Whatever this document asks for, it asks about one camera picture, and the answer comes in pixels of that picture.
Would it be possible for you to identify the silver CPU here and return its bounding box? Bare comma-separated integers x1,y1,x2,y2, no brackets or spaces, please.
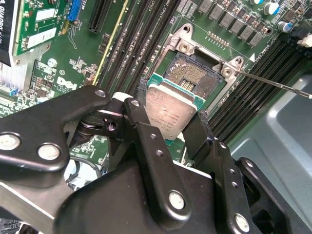
145,73,206,147

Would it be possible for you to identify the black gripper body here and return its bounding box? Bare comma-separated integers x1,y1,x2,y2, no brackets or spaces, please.
55,159,227,234

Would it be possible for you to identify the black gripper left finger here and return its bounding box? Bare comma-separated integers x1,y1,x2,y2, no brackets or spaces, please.
0,78,192,229

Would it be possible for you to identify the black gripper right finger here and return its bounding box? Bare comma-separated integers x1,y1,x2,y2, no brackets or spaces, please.
184,110,293,234

